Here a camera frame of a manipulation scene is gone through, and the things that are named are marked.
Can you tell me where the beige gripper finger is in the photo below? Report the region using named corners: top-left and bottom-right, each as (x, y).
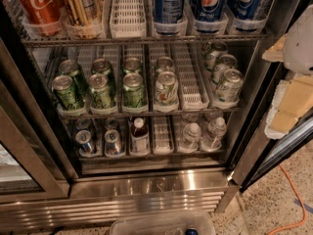
top-left (264, 75), bottom-right (313, 139)
top-left (262, 34), bottom-right (287, 63)

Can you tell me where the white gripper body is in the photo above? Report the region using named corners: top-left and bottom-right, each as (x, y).
top-left (283, 4), bottom-right (313, 75)

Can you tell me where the blue pepsi can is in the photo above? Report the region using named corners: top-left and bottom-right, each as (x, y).
top-left (195, 0), bottom-right (226, 23)
top-left (153, 0), bottom-right (184, 35)
top-left (228, 0), bottom-right (273, 21)

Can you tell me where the white 7up can middle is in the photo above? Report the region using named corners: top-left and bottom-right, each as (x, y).
top-left (211, 54), bottom-right (237, 85)

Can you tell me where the white 7up can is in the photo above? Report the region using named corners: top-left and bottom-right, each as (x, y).
top-left (215, 69), bottom-right (243, 103)
top-left (211, 54), bottom-right (237, 85)
top-left (201, 41), bottom-right (228, 71)

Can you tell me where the white 7up can front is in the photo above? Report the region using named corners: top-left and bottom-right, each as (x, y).
top-left (215, 69), bottom-right (243, 103)

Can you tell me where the white 7up can back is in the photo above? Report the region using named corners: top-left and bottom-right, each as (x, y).
top-left (201, 41), bottom-right (228, 71)

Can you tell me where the white empty tray middle shelf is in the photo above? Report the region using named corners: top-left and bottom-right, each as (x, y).
top-left (171, 43), bottom-right (209, 111)

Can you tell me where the white empty tray shelf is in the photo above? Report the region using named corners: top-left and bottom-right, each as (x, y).
top-left (171, 43), bottom-right (209, 111)
top-left (153, 117), bottom-right (174, 155)

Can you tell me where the white diet can back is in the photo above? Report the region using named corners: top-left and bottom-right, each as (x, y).
top-left (155, 56), bottom-right (175, 76)

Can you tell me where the white diet can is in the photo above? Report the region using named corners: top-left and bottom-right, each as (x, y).
top-left (156, 71), bottom-right (178, 106)
top-left (155, 56), bottom-right (175, 76)

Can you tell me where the white diet can front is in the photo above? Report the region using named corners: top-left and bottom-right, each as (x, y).
top-left (156, 71), bottom-right (178, 106)

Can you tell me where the white empty tray bottom shelf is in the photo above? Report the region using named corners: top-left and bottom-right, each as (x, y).
top-left (153, 117), bottom-right (174, 155)

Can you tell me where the green can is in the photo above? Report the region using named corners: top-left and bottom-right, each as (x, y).
top-left (87, 73), bottom-right (115, 110)
top-left (52, 75), bottom-right (84, 111)
top-left (123, 57), bottom-right (142, 74)
top-left (123, 72), bottom-right (146, 108)
top-left (91, 59), bottom-right (115, 85)
top-left (59, 60), bottom-right (87, 96)

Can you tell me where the white empty can tray top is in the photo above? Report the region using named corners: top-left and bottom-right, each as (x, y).
top-left (110, 0), bottom-right (147, 38)

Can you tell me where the stainless steel fridge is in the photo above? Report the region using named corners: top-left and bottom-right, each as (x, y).
top-left (0, 0), bottom-right (312, 230)

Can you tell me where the gold soda can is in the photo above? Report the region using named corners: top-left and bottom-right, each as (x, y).
top-left (65, 0), bottom-right (101, 39)

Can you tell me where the green can back left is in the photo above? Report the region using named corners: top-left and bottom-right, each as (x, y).
top-left (59, 60), bottom-right (87, 96)

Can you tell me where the green can front left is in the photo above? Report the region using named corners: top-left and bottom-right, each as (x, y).
top-left (52, 75), bottom-right (84, 111)

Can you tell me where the red coca-cola can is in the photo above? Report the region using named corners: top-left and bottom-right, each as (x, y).
top-left (19, 0), bottom-right (61, 36)

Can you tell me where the clear water bottle right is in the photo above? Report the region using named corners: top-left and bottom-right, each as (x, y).
top-left (201, 117), bottom-right (227, 152)

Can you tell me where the clear water bottle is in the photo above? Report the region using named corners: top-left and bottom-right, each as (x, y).
top-left (178, 122), bottom-right (201, 153)
top-left (201, 117), bottom-right (227, 152)

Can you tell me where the clear water bottle left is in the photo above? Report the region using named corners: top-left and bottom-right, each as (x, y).
top-left (178, 122), bottom-right (201, 153)

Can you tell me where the dark drink bottle white cap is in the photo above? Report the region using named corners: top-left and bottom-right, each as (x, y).
top-left (131, 117), bottom-right (150, 156)

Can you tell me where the orange cable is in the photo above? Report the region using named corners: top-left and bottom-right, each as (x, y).
top-left (267, 164), bottom-right (308, 235)

